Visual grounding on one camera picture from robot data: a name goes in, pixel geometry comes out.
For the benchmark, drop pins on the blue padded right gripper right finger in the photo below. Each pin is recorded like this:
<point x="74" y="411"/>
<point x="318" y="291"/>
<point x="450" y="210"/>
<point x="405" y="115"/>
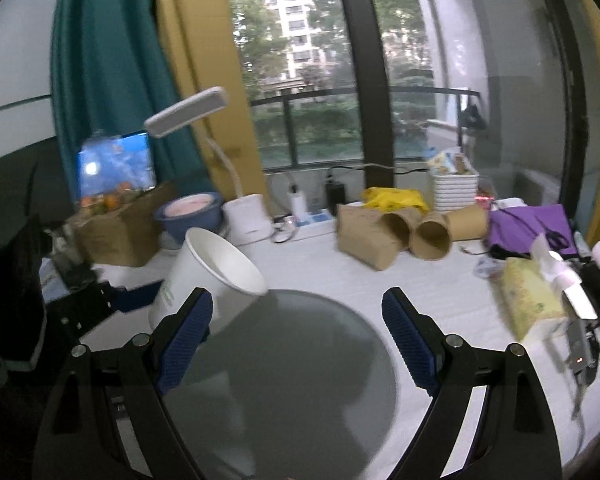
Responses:
<point x="515" y="437"/>

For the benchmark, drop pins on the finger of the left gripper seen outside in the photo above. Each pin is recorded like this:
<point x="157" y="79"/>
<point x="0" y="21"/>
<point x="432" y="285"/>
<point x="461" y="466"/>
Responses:
<point x="127" y="300"/>

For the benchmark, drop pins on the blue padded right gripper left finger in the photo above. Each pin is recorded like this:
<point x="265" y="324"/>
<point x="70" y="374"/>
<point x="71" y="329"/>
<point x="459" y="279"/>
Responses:
<point x="143" y="371"/>

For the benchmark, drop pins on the white paper cup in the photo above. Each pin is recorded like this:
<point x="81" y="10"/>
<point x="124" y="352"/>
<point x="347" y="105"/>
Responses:
<point x="210" y="262"/>

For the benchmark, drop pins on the brown paper cup middle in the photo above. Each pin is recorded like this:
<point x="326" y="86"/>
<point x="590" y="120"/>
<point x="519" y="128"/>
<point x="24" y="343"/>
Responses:
<point x="431" y="239"/>

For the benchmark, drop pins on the brown paper cup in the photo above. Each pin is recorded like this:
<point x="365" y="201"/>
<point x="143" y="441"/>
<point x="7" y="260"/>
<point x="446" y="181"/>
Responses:
<point x="431" y="239"/>
<point x="467" y="223"/>
<point x="402" y="224"/>

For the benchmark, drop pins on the brown paper cup right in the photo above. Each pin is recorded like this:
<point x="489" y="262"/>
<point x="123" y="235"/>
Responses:
<point x="467" y="223"/>

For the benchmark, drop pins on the brown paper cup left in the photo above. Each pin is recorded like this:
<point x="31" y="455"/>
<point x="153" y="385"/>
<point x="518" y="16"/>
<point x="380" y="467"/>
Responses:
<point x="402" y="224"/>

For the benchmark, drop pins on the cardboard box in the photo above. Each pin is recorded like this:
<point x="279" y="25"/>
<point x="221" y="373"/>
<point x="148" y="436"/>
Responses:
<point x="127" y="236"/>

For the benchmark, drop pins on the plastic bag of fruit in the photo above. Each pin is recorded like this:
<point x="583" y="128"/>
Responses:
<point x="101" y="203"/>

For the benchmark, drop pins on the pink inner bowl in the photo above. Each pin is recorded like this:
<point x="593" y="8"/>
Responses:
<point x="190" y="204"/>

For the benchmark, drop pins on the blue ceramic bowl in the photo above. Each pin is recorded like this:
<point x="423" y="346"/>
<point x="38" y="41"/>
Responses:
<point x="210" y="219"/>

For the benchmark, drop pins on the tablet screen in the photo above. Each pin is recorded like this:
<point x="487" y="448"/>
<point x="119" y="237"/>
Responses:
<point x="108" y="164"/>

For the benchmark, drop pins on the yellow tissue box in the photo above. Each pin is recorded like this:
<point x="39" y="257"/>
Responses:
<point x="533" y="311"/>

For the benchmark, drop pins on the grey round mat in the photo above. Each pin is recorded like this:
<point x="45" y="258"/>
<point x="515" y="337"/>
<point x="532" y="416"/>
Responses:
<point x="296" y="387"/>

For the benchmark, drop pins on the white charger plug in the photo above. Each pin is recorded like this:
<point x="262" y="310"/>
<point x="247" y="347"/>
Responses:
<point x="297" y="200"/>

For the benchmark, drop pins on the black scissors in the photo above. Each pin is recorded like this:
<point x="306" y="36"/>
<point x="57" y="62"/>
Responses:
<point x="555" y="240"/>

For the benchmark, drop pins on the white power strip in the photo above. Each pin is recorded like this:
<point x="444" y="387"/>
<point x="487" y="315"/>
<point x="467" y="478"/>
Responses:
<point x="290" y="229"/>

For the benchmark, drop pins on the purple cloth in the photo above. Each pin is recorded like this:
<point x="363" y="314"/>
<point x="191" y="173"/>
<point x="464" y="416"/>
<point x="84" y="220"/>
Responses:
<point x="513" y="230"/>

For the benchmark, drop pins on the teal curtain left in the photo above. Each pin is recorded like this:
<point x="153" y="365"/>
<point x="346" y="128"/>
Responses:
<point x="108" y="73"/>

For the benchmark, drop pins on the black power adapter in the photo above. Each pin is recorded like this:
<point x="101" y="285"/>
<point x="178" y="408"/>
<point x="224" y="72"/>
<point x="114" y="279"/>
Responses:
<point x="335" y="192"/>

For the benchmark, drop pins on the brown paper bag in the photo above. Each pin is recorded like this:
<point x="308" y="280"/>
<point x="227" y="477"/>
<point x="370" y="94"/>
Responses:
<point x="362" y="235"/>

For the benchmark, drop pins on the white basket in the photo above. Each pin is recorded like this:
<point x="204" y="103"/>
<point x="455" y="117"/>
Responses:
<point x="453" y="191"/>

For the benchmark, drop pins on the yellow plastic bag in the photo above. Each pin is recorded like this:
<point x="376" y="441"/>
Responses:
<point x="393" y="199"/>

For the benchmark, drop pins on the yellow curtain left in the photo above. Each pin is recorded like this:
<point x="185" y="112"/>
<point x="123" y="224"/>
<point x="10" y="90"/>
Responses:
<point x="197" y="39"/>

